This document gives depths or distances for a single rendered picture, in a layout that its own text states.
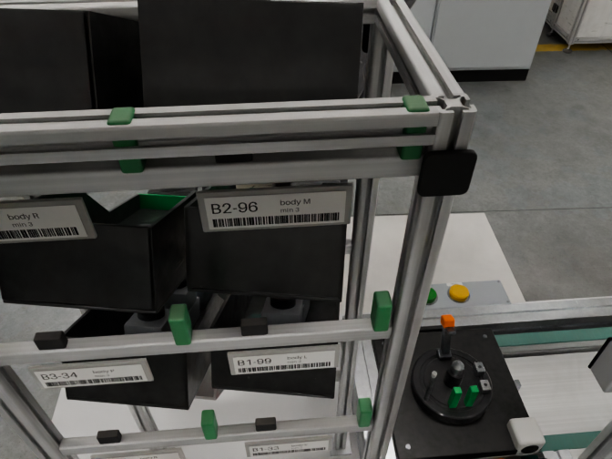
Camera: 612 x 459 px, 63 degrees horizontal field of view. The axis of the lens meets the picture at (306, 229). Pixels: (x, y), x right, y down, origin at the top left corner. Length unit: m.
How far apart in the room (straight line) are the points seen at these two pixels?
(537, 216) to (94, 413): 2.43
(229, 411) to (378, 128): 0.85
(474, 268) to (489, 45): 2.89
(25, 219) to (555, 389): 0.98
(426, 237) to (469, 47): 3.71
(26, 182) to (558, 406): 0.97
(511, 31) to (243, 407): 3.48
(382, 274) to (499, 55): 3.04
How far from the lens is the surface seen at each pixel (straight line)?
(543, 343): 1.12
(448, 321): 0.93
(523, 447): 0.95
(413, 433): 0.92
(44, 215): 0.31
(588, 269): 2.78
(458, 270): 1.31
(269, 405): 1.05
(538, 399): 1.08
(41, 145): 0.29
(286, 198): 0.28
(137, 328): 0.58
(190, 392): 0.55
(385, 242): 1.34
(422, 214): 0.31
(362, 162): 0.28
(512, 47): 4.14
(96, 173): 0.29
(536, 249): 2.77
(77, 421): 1.12
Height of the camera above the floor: 1.79
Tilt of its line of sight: 43 degrees down
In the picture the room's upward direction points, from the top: straight up
